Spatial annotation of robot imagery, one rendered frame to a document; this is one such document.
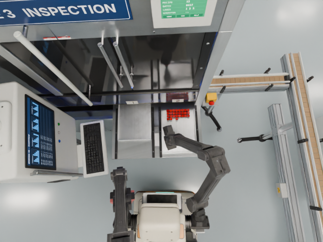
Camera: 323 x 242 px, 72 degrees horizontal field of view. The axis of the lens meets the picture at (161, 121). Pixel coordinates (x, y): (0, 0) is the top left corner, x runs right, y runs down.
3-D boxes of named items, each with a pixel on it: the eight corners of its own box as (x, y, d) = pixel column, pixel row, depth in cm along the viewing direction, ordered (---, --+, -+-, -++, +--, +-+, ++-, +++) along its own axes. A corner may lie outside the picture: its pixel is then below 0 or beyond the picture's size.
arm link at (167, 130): (169, 142, 134) (182, 139, 137) (165, 124, 136) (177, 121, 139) (163, 145, 145) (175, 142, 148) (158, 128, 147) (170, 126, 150)
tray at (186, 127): (161, 110, 178) (161, 109, 174) (193, 109, 177) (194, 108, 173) (162, 153, 169) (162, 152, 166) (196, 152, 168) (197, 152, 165)
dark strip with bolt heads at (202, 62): (189, 100, 166) (205, 31, 90) (195, 99, 166) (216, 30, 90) (189, 101, 166) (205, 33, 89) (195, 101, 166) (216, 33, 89)
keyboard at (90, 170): (83, 125, 185) (82, 124, 183) (100, 122, 185) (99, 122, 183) (86, 174, 175) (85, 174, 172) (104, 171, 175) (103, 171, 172)
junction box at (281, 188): (275, 183, 201) (279, 183, 192) (280, 182, 200) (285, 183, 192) (277, 197, 198) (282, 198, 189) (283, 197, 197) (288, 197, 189)
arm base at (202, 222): (188, 228, 125) (209, 229, 124) (188, 218, 122) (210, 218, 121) (187, 217, 133) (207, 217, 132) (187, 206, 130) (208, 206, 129)
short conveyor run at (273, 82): (200, 96, 184) (203, 89, 168) (198, 79, 188) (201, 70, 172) (284, 92, 182) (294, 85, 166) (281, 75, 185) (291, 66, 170)
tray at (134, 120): (118, 99, 182) (118, 98, 178) (151, 98, 181) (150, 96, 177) (118, 140, 173) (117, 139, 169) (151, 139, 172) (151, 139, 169)
